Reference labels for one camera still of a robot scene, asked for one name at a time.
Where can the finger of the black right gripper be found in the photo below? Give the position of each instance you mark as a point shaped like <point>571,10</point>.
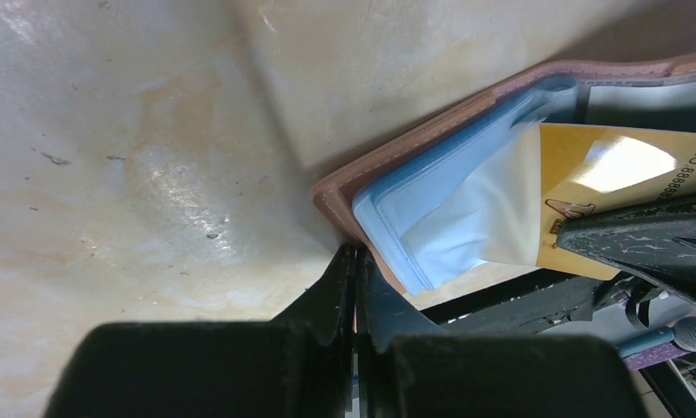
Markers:
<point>655,241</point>

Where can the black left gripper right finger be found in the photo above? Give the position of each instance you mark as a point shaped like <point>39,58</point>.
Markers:
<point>408,366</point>

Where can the gold VIP card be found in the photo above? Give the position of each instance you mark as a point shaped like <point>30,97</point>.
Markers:
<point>587,169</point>

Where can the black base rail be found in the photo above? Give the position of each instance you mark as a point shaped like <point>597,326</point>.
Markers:
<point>626,311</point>

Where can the brown leather card holder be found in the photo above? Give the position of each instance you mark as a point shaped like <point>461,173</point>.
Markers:
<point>464,188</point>

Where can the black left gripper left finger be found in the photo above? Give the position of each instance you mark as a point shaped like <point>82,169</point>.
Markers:
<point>298,364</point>

